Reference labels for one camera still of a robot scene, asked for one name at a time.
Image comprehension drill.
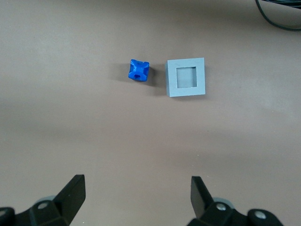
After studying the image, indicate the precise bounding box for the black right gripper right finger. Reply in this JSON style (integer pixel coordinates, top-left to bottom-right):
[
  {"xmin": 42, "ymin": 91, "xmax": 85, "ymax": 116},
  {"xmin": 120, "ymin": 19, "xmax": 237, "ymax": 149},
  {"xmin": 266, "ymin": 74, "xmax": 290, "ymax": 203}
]
[{"xmin": 188, "ymin": 176, "xmax": 282, "ymax": 226}]

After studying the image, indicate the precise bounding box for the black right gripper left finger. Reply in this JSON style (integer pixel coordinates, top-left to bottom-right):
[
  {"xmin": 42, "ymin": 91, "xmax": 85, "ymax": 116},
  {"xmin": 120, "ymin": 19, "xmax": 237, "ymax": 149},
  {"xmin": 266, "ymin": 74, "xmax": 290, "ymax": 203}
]
[{"xmin": 0, "ymin": 174, "xmax": 86, "ymax": 226}]

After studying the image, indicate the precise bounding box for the blue plastic insert part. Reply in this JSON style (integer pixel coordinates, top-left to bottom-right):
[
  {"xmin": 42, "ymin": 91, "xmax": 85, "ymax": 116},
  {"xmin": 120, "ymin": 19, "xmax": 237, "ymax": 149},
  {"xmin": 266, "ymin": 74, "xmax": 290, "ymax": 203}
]
[{"xmin": 127, "ymin": 58, "xmax": 151, "ymax": 83}]

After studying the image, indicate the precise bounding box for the gray square base block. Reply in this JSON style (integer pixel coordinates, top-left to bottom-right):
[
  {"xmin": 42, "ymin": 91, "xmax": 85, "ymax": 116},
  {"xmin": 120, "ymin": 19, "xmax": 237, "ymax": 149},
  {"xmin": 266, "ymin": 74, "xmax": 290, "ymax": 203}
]
[{"xmin": 166, "ymin": 57, "xmax": 206, "ymax": 97}]

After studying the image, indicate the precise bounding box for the black looped floor cable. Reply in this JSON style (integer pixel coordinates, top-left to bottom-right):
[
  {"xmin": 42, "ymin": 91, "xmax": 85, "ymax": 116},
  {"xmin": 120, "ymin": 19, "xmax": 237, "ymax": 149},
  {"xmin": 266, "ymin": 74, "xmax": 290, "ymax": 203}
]
[{"xmin": 255, "ymin": 0, "xmax": 301, "ymax": 31}]

